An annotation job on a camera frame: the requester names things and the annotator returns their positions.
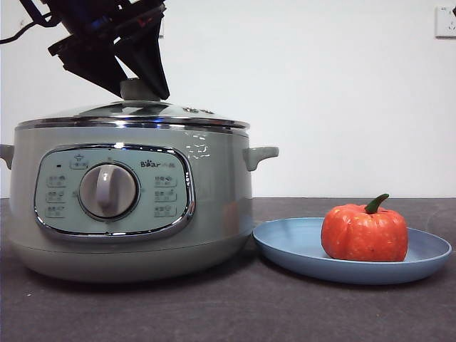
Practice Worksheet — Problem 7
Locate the glass lid with green knob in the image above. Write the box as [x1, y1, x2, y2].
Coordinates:
[16, 78, 250, 131]

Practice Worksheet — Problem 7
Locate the orange pumpkin with green stem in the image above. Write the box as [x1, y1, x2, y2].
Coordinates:
[320, 193, 409, 263]

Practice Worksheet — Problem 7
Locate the pale green electric steamer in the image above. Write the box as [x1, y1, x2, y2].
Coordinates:
[0, 120, 280, 284]

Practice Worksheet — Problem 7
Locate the blue round plate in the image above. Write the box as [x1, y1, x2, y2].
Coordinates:
[252, 217, 453, 285]

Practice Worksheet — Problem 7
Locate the black camera cable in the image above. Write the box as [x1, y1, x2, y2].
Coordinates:
[0, 12, 71, 44]

